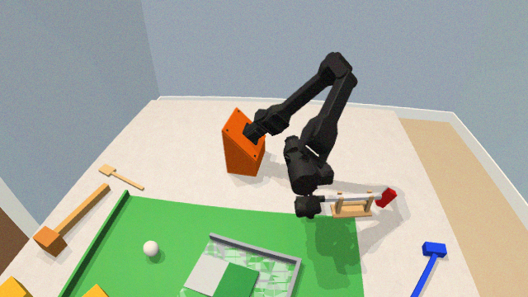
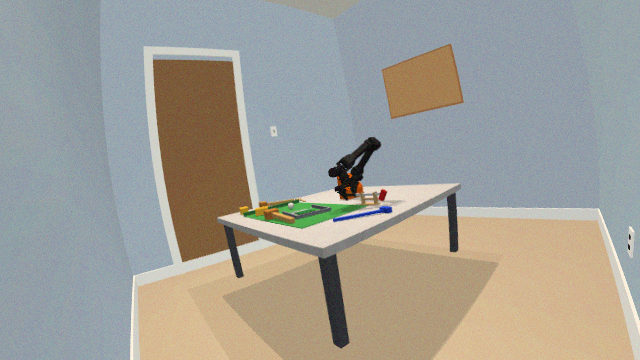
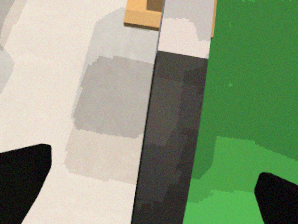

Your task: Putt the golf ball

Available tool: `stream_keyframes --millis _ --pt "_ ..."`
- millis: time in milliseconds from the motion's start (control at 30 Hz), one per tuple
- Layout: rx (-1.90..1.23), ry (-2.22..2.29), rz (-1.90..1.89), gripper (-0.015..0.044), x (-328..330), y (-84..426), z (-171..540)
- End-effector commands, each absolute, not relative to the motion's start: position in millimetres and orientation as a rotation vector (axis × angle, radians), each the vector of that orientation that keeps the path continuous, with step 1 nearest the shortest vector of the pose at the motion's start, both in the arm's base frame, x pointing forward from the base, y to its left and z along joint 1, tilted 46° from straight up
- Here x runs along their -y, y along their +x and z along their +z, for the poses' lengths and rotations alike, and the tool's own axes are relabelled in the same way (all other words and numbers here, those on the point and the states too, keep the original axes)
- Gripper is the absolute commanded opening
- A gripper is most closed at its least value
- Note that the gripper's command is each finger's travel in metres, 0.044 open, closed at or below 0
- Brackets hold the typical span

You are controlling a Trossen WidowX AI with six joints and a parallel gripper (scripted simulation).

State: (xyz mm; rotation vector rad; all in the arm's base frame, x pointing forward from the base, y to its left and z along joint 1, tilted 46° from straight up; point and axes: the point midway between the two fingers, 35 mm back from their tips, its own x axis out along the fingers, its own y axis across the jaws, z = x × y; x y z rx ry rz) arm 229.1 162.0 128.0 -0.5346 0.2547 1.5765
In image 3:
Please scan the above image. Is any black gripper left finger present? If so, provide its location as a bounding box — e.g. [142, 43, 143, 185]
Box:
[0, 144, 52, 224]

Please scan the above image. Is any green putting mat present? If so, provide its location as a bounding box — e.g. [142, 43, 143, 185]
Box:
[182, 0, 298, 224]

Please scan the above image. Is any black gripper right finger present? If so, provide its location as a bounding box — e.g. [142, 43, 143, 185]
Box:
[254, 172, 298, 224]

